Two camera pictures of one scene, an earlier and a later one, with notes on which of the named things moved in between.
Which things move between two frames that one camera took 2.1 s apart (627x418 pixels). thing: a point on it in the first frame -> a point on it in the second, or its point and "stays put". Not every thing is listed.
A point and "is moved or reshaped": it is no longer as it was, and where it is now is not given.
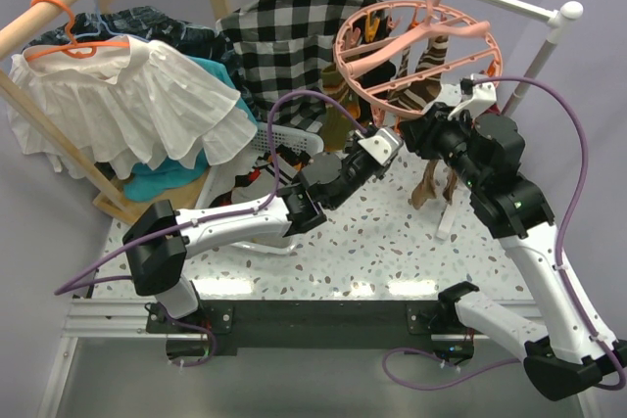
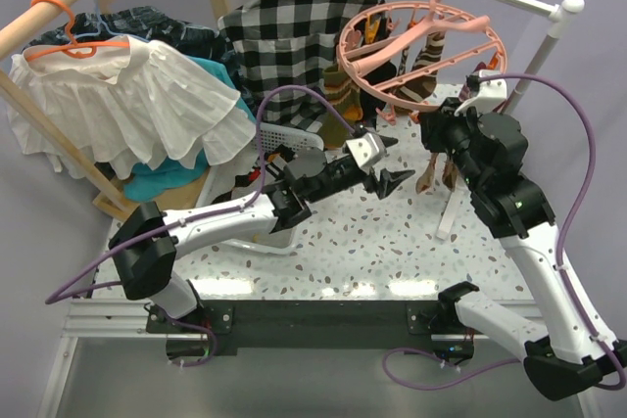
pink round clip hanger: x=410 y=58 stays put
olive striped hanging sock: x=336 y=129 stays put
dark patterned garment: x=148 y=23 stays put
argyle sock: x=425 y=188 is moved or reshaped
